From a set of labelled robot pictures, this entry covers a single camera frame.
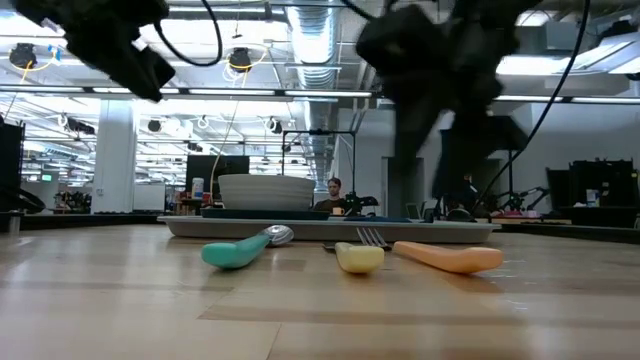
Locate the person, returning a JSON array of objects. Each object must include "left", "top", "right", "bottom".
[
  {"left": 313, "top": 177, "right": 353, "bottom": 214},
  {"left": 452, "top": 172, "right": 482, "bottom": 214}
]

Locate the ceiling light panel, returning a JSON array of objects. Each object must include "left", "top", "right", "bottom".
[{"left": 497, "top": 53, "right": 640, "bottom": 76}]

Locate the teal-handled metal spoon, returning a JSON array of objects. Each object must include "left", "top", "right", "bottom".
[{"left": 200, "top": 224, "right": 295, "bottom": 270}]

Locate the dark blue cloth napkin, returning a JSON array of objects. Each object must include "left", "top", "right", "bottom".
[{"left": 343, "top": 215, "right": 414, "bottom": 224}]

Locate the ceiling light strip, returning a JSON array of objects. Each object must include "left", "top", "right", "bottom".
[
  {"left": 0, "top": 85, "right": 374, "bottom": 99},
  {"left": 492, "top": 94, "right": 640, "bottom": 105}
]

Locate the yellow hanging cable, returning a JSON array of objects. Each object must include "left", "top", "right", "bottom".
[{"left": 208, "top": 47, "right": 271, "bottom": 204}]

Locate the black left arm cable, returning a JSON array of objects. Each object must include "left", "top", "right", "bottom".
[{"left": 153, "top": 0, "right": 224, "bottom": 68}]

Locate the black equipment cabinet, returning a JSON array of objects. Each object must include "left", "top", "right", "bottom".
[
  {"left": 0, "top": 119, "right": 26, "bottom": 214},
  {"left": 545, "top": 158, "right": 640, "bottom": 209}
]

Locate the black metal frame rig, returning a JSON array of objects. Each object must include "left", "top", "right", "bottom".
[
  {"left": 281, "top": 128, "right": 357, "bottom": 201},
  {"left": 505, "top": 147, "right": 515, "bottom": 210}
]

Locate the white ribbed bowl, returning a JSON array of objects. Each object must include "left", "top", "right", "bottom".
[{"left": 217, "top": 173, "right": 317, "bottom": 212}]

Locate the black ceiling camera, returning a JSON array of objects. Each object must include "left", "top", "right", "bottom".
[
  {"left": 228, "top": 47, "right": 253, "bottom": 74},
  {"left": 8, "top": 43, "right": 37, "bottom": 70}
]

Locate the dark blue plate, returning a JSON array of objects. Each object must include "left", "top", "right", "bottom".
[{"left": 199, "top": 207, "right": 331, "bottom": 222}]

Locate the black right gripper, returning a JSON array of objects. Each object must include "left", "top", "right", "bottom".
[{"left": 355, "top": 0, "right": 541, "bottom": 201}]

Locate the black monitor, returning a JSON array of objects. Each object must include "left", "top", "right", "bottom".
[{"left": 185, "top": 154, "right": 250, "bottom": 201}]

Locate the grey plastic tray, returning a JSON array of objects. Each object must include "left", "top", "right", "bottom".
[{"left": 157, "top": 214, "right": 503, "bottom": 245}]

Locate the white building column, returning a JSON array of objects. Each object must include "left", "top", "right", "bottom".
[{"left": 91, "top": 99, "right": 139, "bottom": 215}]

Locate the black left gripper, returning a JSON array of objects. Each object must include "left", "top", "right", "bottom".
[{"left": 12, "top": 0, "right": 176, "bottom": 104}]

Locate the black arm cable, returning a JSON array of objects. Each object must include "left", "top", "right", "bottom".
[
  {"left": 472, "top": 0, "right": 592, "bottom": 214},
  {"left": 153, "top": 0, "right": 224, "bottom": 68}
]

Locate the orange-handled metal fork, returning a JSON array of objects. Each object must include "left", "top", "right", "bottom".
[{"left": 355, "top": 227, "right": 504, "bottom": 275}]

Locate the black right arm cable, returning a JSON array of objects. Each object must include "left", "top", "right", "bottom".
[{"left": 472, "top": 0, "right": 592, "bottom": 214}]

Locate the silver ceiling duct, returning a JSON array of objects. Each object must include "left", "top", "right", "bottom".
[{"left": 285, "top": 0, "right": 342, "bottom": 191}]

